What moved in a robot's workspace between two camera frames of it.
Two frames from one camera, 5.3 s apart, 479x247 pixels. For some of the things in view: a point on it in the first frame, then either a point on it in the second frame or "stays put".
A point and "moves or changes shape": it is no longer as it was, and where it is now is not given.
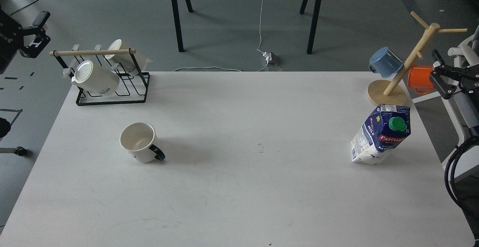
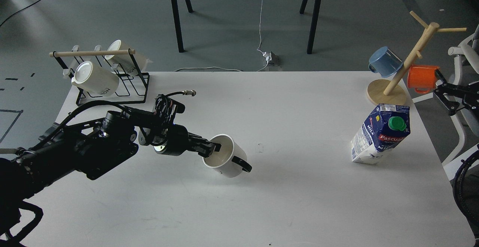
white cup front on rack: [95, 79] stays put
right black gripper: [468, 78] → [469, 93]
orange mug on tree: [419, 78] stays put
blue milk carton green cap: [388, 127] stays put
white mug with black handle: [140, 140] moves or changes shape
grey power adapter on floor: [272, 58] stays put
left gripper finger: [41, 19] → [196, 139]
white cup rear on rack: [124, 62] stays put
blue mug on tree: [384, 62] stays put
